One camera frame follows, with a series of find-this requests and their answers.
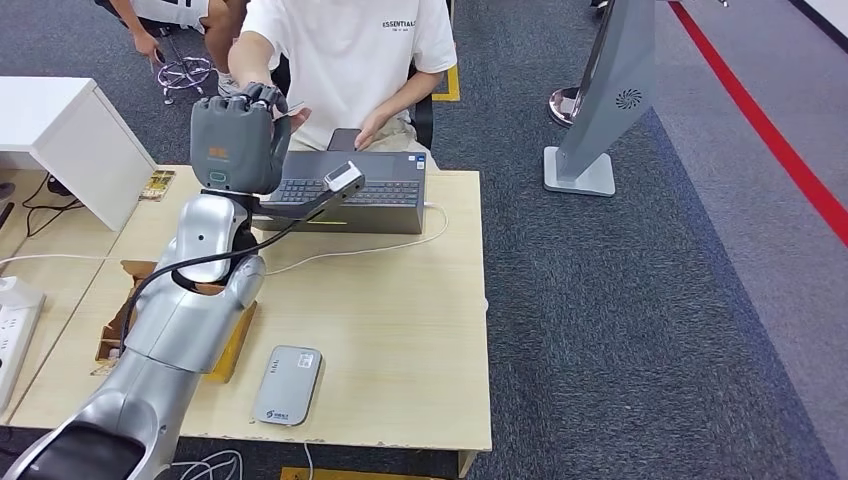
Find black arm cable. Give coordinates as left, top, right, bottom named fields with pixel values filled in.
left=119, top=217, right=314, bottom=359

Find white plug adapter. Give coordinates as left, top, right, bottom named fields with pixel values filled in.
left=0, top=276, right=42, bottom=310

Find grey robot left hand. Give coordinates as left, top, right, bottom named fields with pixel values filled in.
left=190, top=82, right=293, bottom=197

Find chrome stanchion post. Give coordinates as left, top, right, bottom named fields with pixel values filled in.
left=548, top=0, right=618, bottom=128

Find white cable loops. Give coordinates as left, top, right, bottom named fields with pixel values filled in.
left=170, top=449, right=245, bottom=480

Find black smartphone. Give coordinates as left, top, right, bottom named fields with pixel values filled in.
left=327, top=127, right=363, bottom=154

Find grey laptop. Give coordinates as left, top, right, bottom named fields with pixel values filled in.
left=251, top=150, right=428, bottom=236

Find chrome stool base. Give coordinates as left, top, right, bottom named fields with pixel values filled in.
left=155, top=33, right=215, bottom=107

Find person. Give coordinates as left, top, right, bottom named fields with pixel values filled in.
left=228, top=0, right=460, bottom=156
left=92, top=0, right=250, bottom=98

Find black office chair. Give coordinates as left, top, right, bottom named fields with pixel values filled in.
left=270, top=56, right=436, bottom=151

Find wooden card holder box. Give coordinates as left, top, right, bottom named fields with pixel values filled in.
left=92, top=259, right=259, bottom=385

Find grey kiosk stand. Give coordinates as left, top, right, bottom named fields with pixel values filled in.
left=543, top=0, right=658, bottom=198

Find person's left hand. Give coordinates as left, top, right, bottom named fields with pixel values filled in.
left=353, top=111, right=390, bottom=152

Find white power strip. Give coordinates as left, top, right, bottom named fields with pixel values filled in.
left=0, top=291, right=47, bottom=413

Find white cabinet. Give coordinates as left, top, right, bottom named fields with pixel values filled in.
left=0, top=76, right=158, bottom=232

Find black cables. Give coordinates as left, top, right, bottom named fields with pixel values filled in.
left=22, top=173, right=87, bottom=238

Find white charging cable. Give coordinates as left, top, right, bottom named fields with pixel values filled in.
left=0, top=201, right=450, bottom=277

